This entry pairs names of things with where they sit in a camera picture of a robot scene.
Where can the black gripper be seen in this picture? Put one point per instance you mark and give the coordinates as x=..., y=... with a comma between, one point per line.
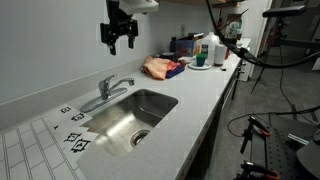
x=114, y=13

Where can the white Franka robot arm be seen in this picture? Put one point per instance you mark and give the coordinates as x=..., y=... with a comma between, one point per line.
x=140, y=5

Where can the grey round robot base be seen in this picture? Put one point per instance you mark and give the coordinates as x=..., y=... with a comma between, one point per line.
x=310, y=158

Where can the peach microfiber cloth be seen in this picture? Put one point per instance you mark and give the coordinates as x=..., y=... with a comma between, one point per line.
x=156, y=68

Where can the chrome faucet spout and base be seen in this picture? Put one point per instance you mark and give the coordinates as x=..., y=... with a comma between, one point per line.
x=117, y=84

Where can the black bowl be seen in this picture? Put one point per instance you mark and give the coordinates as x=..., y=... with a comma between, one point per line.
x=167, y=55

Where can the dark blue bottle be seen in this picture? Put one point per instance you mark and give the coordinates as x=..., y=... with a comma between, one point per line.
x=173, y=45

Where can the orange-red cloth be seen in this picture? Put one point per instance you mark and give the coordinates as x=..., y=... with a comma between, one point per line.
x=172, y=66

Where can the blue cardboard box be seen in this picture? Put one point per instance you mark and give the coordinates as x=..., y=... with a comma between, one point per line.
x=185, y=47

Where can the dark blue cloth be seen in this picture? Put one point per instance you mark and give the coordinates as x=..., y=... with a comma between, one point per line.
x=176, y=72

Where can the brown round object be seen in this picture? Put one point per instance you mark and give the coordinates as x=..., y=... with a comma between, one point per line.
x=182, y=62

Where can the white bowl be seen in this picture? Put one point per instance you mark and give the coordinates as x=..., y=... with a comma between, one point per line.
x=187, y=59

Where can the white round plate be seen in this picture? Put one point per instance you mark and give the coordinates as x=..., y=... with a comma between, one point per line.
x=192, y=66

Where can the stainless steel sink basin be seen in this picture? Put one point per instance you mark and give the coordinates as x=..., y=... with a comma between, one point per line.
x=133, y=115

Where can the green plastic cup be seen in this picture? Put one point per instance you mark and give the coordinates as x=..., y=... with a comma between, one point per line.
x=201, y=60

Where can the white plastic gallon jug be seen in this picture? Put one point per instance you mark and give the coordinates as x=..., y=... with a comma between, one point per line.
x=210, y=40

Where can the dark glass bottle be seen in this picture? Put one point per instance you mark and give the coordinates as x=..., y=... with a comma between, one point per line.
x=219, y=25

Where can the framed colourful picture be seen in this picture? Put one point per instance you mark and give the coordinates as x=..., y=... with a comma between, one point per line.
x=234, y=28

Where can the white cabinet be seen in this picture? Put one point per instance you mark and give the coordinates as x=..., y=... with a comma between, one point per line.
x=256, y=30

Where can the red fire extinguisher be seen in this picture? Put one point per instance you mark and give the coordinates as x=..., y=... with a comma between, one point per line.
x=273, y=36

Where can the black perforated robot table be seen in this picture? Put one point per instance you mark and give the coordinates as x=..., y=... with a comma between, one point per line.
x=283, y=156

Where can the black camera tripod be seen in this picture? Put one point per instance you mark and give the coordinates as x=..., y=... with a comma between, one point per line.
x=270, y=53

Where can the black stereo camera on tripod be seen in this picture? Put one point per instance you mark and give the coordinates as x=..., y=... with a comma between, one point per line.
x=285, y=11

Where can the silver metal bracket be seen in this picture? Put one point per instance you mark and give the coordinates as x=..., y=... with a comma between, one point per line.
x=297, y=139

